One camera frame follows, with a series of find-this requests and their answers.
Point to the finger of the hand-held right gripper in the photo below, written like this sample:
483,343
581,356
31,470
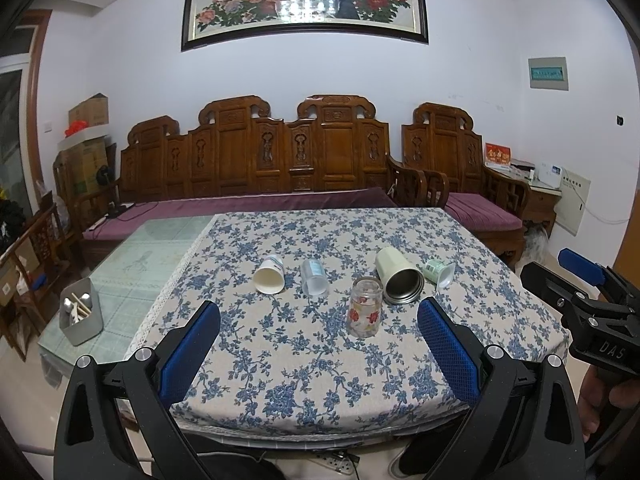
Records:
580,262
550,285

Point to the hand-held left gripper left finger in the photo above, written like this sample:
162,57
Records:
192,350

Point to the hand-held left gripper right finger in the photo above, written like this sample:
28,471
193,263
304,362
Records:
447,355

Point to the floral glass cup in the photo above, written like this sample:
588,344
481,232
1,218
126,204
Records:
365,312

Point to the small green white cup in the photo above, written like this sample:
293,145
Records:
439,272

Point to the cream steel tumbler cup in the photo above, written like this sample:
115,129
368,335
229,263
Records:
397,277

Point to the white paper cup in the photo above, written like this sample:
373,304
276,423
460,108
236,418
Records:
269,278

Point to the clear plastic cup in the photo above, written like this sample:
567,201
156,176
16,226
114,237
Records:
314,282

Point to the person's right hand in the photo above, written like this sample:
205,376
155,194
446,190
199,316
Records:
594,400

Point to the clear plastic bag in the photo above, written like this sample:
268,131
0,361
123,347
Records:
537,245

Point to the wooden side table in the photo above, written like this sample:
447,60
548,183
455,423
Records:
537,205

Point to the white desktop device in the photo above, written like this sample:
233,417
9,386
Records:
551,175

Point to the glass top table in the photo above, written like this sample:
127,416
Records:
130,275

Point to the short purple seat cushion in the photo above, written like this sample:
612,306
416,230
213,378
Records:
480,210

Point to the blue floral tablecloth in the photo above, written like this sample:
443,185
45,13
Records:
300,360

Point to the grey utensil container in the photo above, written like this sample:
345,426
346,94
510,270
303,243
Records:
82,327

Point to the wooden chopsticks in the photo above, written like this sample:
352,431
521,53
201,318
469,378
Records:
81,298

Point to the white spoon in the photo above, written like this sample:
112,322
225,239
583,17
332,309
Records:
74,313

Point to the red desk calendar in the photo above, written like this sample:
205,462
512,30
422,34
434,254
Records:
497,154

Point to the long purple seat cushion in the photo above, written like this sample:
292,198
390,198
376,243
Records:
240,207

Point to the white power strip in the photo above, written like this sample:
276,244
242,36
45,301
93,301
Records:
336,463

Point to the carved wooden armchair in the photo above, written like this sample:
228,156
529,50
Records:
450,150

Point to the wooden side chair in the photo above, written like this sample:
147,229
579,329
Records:
35,260

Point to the carved wooden sofa bench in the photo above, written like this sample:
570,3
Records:
260,155

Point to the large cardboard box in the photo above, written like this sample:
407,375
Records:
82,167

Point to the red plastic item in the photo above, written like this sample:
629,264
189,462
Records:
76,127

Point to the small cardboard box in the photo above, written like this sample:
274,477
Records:
90,110

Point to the wall electrical panel cover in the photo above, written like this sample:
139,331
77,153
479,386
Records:
548,73

